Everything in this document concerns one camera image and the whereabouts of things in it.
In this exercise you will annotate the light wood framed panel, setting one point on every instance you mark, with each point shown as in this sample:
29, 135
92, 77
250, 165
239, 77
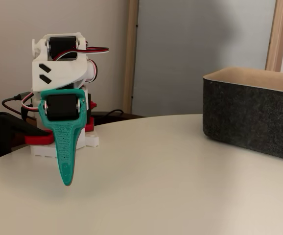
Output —
131, 49

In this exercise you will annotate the teal gripper black servo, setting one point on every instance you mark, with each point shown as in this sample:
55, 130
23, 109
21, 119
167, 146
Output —
61, 106

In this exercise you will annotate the black and red clamp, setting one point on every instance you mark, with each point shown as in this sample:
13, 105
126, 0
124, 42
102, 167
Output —
14, 127
90, 124

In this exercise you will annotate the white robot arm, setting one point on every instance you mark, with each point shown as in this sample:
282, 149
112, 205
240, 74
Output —
58, 71

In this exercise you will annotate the grey felt box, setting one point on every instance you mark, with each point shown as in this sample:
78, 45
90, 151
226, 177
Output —
249, 117

